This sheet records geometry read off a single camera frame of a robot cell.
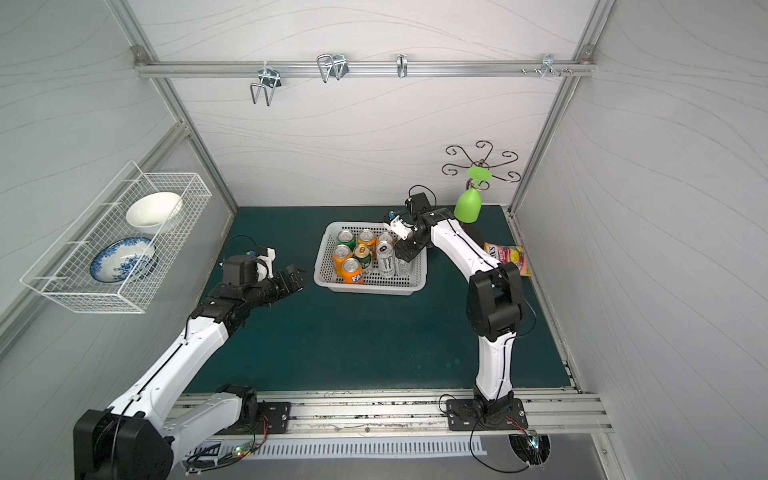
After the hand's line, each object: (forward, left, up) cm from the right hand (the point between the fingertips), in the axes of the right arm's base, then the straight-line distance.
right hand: (406, 244), depth 93 cm
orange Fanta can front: (-9, +17, -3) cm, 19 cm away
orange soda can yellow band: (-4, +21, -2) cm, 22 cm away
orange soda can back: (+4, +13, -2) cm, 14 cm away
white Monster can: (-5, +1, -7) cm, 8 cm away
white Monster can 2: (-5, +6, -1) cm, 8 cm away
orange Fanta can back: (+4, +7, -2) cm, 8 cm away
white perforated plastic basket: (-8, +10, -13) cm, 18 cm away
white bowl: (-9, +65, +22) cm, 69 cm away
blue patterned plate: (-24, +63, +21) cm, 70 cm away
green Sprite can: (+4, +20, -2) cm, 21 cm away
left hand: (-17, +29, +5) cm, 33 cm away
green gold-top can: (-3, +14, -2) cm, 14 cm away
